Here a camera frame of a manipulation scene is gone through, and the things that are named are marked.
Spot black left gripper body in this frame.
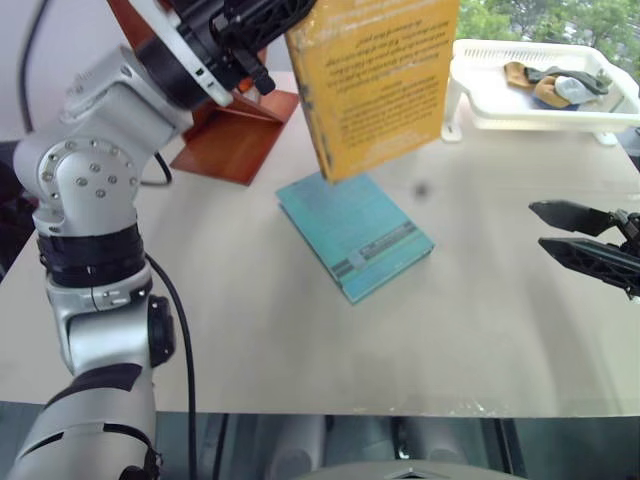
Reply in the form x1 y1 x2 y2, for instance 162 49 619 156
167 0 277 97

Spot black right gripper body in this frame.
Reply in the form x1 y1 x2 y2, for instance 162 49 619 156
606 208 640 302

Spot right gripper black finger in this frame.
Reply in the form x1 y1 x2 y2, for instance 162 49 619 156
528 199 616 237
537 237 640 292

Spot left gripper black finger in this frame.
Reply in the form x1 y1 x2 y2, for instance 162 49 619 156
212 0 319 51

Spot yellow book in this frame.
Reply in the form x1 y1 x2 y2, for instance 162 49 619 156
283 0 461 185

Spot reddish brown wooden bookshelf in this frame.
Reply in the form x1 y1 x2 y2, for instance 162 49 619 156
107 0 301 187

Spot teal book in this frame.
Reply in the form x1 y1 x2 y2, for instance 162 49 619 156
274 172 436 306

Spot white plastic basket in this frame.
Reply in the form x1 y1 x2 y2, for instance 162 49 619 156
441 38 640 147

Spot tan sock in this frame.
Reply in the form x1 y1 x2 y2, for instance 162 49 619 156
531 79 572 109

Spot light grey white sock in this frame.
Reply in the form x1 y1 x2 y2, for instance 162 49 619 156
553 75 596 106

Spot items in white tray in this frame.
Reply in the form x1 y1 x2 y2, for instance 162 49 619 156
523 65 612 100

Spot brown sock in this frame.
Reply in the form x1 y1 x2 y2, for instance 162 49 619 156
502 61 532 91

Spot green trees outside window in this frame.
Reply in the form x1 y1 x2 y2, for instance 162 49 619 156
455 0 640 84

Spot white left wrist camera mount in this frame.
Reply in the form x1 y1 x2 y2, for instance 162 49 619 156
148 19 237 107

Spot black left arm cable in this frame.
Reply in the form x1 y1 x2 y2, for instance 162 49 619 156
18 0 198 480

